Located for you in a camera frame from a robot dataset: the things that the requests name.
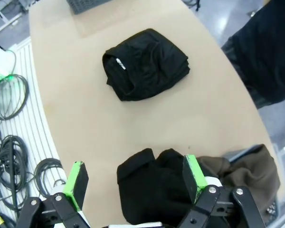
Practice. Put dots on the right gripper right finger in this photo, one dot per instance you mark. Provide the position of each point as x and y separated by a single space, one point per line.
194 183

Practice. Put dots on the person in black t-shirt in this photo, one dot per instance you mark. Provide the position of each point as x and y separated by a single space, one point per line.
263 59

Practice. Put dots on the grey plastic woven basket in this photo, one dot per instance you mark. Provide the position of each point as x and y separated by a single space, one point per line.
90 6
273 206

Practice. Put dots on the folded black garment white label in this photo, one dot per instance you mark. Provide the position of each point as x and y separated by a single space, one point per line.
145 69

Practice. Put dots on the brown sweatshirt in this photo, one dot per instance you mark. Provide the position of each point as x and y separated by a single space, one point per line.
247 173

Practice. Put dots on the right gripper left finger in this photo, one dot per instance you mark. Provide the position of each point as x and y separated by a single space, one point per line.
73 190

